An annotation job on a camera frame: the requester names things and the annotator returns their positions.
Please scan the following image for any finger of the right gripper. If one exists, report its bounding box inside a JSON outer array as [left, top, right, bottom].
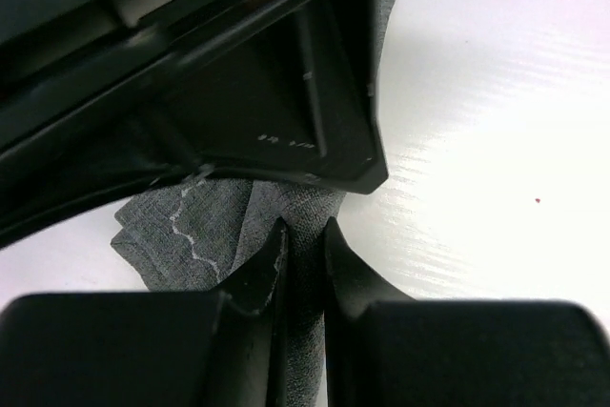
[[1, 0, 388, 246]]

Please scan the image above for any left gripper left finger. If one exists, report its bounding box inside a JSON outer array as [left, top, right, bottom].
[[1, 220, 289, 406]]

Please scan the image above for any grey cloth napkin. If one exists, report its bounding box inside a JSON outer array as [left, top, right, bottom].
[[110, 0, 409, 407]]

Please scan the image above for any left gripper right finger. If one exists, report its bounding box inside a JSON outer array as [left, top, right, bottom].
[[323, 219, 609, 406]]

